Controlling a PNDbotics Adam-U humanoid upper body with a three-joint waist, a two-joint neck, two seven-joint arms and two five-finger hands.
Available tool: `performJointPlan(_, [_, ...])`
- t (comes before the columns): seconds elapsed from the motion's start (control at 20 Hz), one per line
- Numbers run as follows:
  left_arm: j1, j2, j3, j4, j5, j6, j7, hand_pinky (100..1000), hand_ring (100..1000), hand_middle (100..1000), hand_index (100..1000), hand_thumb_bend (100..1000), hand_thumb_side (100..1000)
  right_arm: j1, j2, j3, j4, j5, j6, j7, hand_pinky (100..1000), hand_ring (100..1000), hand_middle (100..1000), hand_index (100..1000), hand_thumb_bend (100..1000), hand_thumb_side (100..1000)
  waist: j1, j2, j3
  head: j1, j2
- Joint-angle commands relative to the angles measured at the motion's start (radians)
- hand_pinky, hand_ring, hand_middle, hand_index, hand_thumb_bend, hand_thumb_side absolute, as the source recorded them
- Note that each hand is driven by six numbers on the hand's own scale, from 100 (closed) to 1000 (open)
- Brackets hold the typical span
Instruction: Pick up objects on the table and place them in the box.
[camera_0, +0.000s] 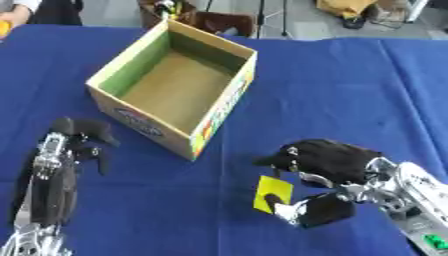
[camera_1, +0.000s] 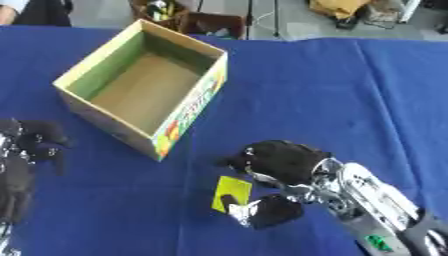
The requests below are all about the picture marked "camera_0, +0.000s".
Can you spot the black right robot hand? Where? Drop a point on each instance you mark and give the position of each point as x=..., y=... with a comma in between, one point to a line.
x=332, y=160

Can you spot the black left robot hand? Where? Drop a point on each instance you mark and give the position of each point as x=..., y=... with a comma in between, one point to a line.
x=51, y=196

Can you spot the yellow block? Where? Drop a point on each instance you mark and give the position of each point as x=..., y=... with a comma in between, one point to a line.
x=274, y=188

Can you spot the yellow round object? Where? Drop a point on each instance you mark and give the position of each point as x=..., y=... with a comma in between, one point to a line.
x=3, y=28

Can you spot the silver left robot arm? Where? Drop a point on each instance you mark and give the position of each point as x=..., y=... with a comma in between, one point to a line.
x=29, y=241

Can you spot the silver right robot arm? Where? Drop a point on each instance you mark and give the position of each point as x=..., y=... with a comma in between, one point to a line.
x=414, y=196

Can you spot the tan cardboard box green inside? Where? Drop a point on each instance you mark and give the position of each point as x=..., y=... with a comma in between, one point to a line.
x=175, y=90

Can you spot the yellow bag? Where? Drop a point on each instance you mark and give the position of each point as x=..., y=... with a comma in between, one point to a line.
x=345, y=7

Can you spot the black tripod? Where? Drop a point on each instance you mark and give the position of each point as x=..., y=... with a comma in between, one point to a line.
x=274, y=16

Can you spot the person's hand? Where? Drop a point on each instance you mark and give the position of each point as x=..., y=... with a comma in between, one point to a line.
x=14, y=16

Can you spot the person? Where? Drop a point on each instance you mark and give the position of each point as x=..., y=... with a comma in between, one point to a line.
x=55, y=11

